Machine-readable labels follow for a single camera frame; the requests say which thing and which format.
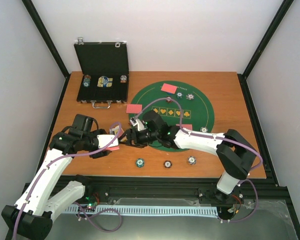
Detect teal poker chip stack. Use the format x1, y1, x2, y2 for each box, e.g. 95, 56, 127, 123
135, 158, 145, 168

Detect brown poker chip stack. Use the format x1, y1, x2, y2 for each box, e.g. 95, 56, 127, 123
163, 160, 172, 169

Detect red playing card deck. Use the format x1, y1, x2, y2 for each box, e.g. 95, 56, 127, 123
107, 125, 124, 151

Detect card deck in case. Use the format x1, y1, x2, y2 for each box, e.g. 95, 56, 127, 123
97, 76, 113, 88

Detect purple chips in case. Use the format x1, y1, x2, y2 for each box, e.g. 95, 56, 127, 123
120, 75, 128, 83

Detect light blue slotted cable duct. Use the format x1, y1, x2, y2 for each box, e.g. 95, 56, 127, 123
64, 204, 219, 217

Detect round green poker mat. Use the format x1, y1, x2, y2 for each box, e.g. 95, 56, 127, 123
131, 81, 215, 152

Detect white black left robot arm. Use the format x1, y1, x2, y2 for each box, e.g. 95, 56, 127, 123
1, 114, 119, 240

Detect purple poker chip stack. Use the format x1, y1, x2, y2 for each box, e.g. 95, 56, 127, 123
187, 156, 196, 165

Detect red card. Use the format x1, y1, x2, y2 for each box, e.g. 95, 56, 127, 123
126, 104, 143, 114
161, 83, 178, 94
176, 124, 193, 131

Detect open black poker case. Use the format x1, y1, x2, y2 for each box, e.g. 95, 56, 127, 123
74, 37, 130, 109

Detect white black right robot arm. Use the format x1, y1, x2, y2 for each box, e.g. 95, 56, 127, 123
118, 110, 260, 202

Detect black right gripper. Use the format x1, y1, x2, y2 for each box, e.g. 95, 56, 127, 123
119, 128, 159, 149

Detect teal chips in case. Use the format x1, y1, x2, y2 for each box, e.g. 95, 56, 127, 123
82, 75, 91, 88

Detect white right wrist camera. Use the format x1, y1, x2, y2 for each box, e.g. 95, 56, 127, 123
129, 117, 146, 132

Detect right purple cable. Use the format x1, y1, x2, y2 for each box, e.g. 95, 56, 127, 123
133, 97, 264, 223

